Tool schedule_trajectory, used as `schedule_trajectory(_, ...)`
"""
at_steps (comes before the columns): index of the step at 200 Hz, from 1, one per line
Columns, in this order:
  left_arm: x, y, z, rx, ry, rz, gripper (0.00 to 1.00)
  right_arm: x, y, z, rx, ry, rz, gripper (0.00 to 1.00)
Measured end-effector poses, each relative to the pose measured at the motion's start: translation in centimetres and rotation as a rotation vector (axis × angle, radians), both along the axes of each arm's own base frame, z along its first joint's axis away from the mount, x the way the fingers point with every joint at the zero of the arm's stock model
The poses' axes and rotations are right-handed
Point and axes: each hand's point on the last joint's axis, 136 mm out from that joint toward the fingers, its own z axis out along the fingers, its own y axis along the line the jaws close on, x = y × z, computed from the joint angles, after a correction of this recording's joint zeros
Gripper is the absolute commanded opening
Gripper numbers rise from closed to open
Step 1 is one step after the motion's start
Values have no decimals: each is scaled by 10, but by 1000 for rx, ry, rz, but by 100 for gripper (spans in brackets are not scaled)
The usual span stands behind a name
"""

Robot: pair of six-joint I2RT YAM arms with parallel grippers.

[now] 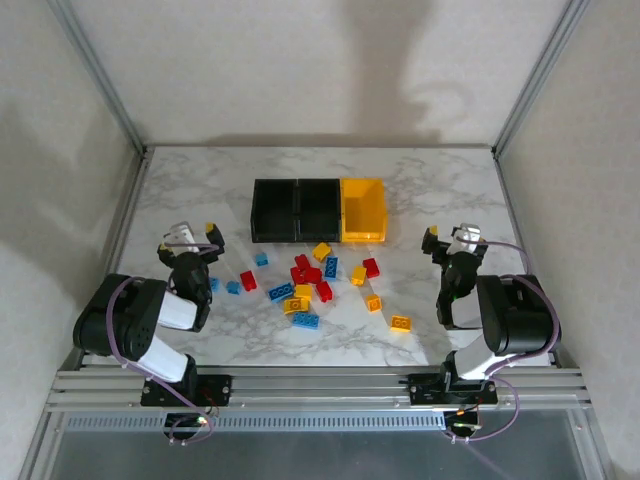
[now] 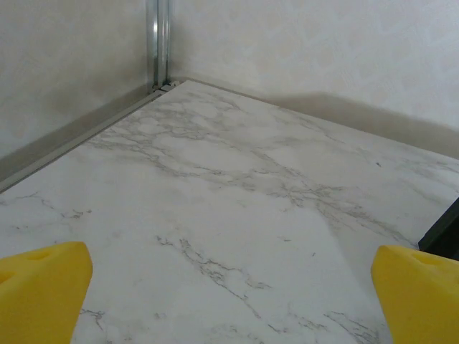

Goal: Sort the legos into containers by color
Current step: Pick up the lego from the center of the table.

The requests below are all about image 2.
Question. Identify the black plastic bin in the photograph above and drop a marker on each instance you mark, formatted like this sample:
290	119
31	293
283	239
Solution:
444	236

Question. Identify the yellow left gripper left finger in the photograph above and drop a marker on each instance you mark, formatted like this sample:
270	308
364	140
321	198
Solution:
39	297

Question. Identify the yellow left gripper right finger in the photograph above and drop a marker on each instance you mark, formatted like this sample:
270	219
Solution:
423	301

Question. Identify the aluminium side rail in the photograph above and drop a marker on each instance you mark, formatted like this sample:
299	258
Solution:
71	139

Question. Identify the aluminium frame post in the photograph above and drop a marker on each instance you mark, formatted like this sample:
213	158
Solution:
159	43

